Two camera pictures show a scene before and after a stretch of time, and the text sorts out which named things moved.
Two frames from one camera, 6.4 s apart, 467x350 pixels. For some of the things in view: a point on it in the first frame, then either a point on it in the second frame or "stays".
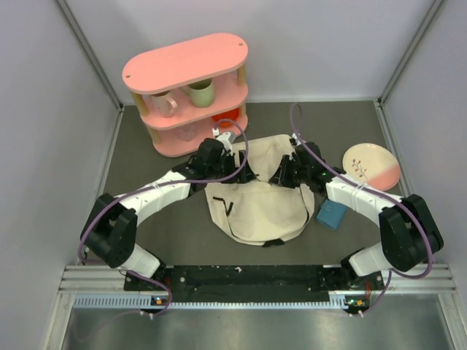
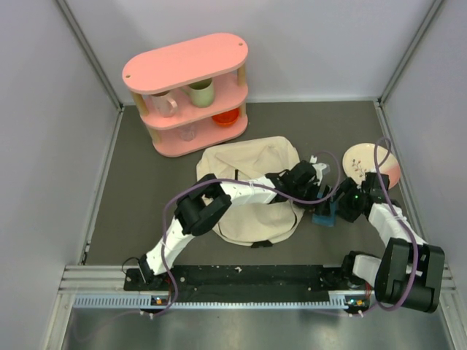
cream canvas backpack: x=261 y=211 stays
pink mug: x=166 y=106 stays
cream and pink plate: x=372 y=165 stays
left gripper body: x=225 y=168 to x=310 y=189
